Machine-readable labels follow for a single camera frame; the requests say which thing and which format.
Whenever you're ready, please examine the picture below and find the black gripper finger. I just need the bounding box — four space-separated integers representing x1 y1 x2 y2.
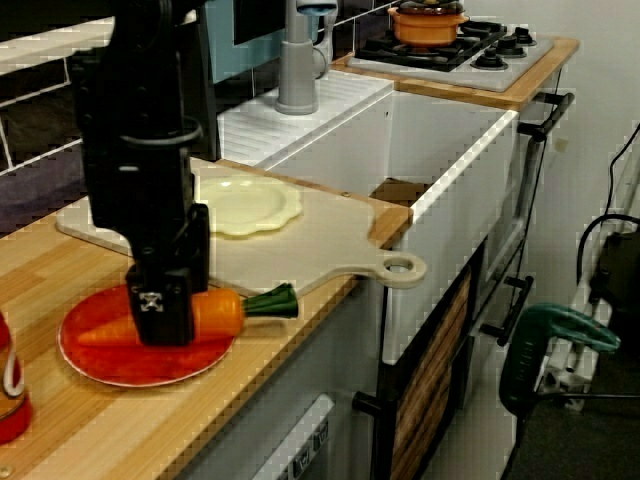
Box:
124 264 196 347
185 202 211 294

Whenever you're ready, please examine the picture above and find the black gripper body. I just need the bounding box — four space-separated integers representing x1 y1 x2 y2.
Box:
79 134 197 274

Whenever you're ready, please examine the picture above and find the orange toy carrot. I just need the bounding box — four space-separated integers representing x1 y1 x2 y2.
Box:
77 282 300 347

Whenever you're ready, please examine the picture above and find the red sauce bottle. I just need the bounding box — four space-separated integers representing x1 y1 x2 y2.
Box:
0 309 34 444

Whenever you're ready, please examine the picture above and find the red round plate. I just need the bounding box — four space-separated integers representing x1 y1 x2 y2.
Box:
57 284 236 389

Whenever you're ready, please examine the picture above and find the cream scalloped plate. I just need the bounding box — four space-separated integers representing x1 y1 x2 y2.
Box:
198 177 305 237

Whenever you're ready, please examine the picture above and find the pale wooden cutting board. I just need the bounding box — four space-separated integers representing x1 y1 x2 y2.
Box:
54 172 429 305

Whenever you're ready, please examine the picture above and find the white toy kitchen cabinet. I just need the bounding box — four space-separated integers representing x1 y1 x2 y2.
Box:
169 69 566 480

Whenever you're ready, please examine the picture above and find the grey toy faucet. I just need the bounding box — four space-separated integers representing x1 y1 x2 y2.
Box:
276 0 341 115

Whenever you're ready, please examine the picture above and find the grey toy dishwasher panel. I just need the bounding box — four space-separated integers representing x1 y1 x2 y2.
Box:
249 393 337 480

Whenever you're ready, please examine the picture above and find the white toy sink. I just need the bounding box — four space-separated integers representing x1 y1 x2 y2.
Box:
217 69 519 364

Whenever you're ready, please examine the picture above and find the wood pattern door panel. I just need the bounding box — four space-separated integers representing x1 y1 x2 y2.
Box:
389 269 474 480

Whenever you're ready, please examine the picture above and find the orange toy pot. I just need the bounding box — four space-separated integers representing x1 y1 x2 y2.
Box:
388 0 470 49

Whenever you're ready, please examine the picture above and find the dark pot lid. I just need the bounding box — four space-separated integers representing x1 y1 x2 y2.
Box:
399 0 465 16

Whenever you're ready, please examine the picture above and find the green power tool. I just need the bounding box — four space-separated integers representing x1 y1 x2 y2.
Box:
499 303 622 416

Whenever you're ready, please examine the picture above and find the grey toy stove top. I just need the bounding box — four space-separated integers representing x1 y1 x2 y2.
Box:
345 18 557 94

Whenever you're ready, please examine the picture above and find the white tool base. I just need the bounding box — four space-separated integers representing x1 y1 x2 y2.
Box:
534 337 601 412

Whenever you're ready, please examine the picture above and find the dark box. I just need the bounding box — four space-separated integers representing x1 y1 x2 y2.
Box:
589 230 640 306

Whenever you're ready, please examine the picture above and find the black cabinet handle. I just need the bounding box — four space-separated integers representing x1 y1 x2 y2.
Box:
351 391 399 417

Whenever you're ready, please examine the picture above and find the black drawer handle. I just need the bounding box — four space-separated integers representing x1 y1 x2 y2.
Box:
480 274 535 347

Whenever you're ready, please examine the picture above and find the thick black cable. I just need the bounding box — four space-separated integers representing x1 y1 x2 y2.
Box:
575 213 640 306

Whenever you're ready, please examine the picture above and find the black oven handle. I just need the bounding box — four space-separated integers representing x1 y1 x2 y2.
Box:
517 91 576 142

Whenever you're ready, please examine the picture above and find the thin black cable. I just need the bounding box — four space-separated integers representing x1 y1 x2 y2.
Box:
607 119 640 221

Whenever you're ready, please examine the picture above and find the straight black cable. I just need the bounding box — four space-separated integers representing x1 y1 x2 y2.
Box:
529 391 640 401

